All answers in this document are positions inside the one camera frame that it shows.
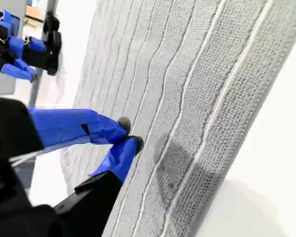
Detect grey white-striped towel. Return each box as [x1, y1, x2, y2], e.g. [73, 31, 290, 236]
[60, 0, 296, 237]

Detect steel post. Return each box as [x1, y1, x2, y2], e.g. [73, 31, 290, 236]
[28, 0, 59, 108]

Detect black post clamp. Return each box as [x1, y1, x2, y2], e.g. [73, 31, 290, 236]
[42, 11, 63, 76]

